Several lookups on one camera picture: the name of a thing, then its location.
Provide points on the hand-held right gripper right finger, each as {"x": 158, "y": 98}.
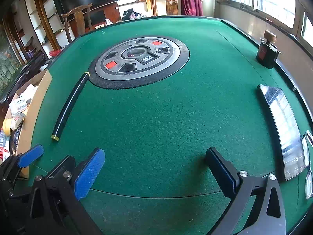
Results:
{"x": 221, "y": 170}

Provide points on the black tube with yellow ends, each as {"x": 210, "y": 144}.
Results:
{"x": 69, "y": 107}

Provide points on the dark bottle with wooden cap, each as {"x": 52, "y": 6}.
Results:
{"x": 266, "y": 52}

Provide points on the round mahjong table control panel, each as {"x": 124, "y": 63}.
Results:
{"x": 146, "y": 76}

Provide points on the red plastic bag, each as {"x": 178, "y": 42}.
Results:
{"x": 55, "y": 53}

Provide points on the dark mahjong table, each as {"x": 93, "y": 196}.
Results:
{"x": 27, "y": 71}

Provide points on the yellow round jar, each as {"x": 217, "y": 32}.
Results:
{"x": 8, "y": 126}

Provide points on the long cardboard box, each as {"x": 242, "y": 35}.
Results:
{"x": 36, "y": 102}

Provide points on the shiny silver flat packet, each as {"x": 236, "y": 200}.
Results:
{"x": 283, "y": 127}

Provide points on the red cloth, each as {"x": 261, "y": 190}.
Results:
{"x": 190, "y": 1}

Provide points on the pile of bags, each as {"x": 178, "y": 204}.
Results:
{"x": 133, "y": 13}

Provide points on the wooden wall shelf unit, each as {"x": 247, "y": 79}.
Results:
{"x": 46, "y": 22}

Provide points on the white labelled packet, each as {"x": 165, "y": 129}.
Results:
{"x": 20, "y": 104}

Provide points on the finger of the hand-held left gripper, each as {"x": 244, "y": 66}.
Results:
{"x": 30, "y": 155}

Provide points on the carved wooden chair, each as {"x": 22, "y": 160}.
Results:
{"x": 171, "y": 1}

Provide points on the plain wooden chair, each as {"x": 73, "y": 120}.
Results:
{"x": 79, "y": 18}

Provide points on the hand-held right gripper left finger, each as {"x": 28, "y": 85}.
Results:
{"x": 89, "y": 173}

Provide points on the eyeglasses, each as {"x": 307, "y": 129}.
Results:
{"x": 308, "y": 184}

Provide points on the flower wall mural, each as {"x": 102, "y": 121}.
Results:
{"x": 6, "y": 61}

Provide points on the white plastic bag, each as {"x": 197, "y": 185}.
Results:
{"x": 108, "y": 22}

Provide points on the black snack packet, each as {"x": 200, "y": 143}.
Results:
{"x": 18, "y": 139}

